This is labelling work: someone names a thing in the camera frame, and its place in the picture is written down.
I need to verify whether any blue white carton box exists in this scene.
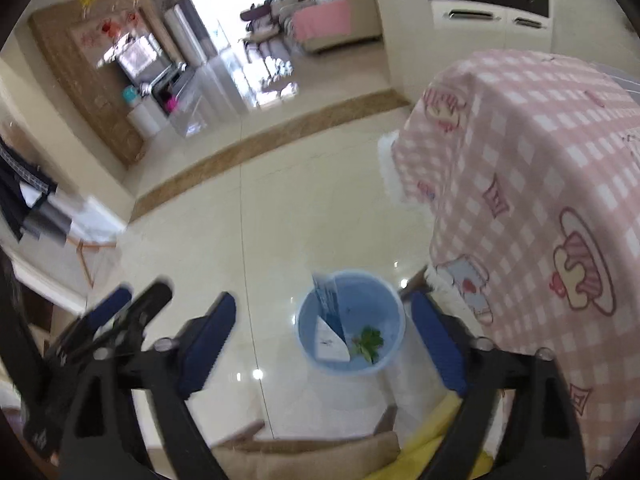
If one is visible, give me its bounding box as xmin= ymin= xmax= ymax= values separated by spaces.
xmin=312 ymin=274 xmax=350 ymax=363

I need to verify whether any blue plastic trash bucket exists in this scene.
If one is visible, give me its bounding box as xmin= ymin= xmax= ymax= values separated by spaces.
xmin=295 ymin=270 xmax=406 ymax=376

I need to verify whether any yellow garment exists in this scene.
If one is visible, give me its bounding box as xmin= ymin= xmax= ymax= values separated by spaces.
xmin=366 ymin=391 xmax=462 ymax=480

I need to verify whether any white cylindrical bin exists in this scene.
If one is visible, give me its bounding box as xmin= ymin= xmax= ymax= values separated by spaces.
xmin=127 ymin=100 xmax=165 ymax=140

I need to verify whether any tv stand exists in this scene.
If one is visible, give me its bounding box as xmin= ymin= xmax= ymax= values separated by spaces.
xmin=151 ymin=63 xmax=196 ymax=116

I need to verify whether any dark wooden chair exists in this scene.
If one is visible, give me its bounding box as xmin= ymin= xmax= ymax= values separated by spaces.
xmin=240 ymin=2 xmax=291 ymax=58

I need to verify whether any purple grid tablecloth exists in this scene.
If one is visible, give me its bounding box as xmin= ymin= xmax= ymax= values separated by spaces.
xmin=596 ymin=63 xmax=640 ymax=102

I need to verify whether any pink blanket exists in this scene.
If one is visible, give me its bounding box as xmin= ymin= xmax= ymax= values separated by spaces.
xmin=291 ymin=0 xmax=352 ymax=42

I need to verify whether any white sideboard cabinet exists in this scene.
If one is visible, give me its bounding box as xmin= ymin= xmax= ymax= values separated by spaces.
xmin=378 ymin=0 xmax=553 ymax=101

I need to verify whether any beige sofa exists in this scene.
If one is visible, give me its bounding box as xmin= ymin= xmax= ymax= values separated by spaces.
xmin=278 ymin=0 xmax=383 ymax=53

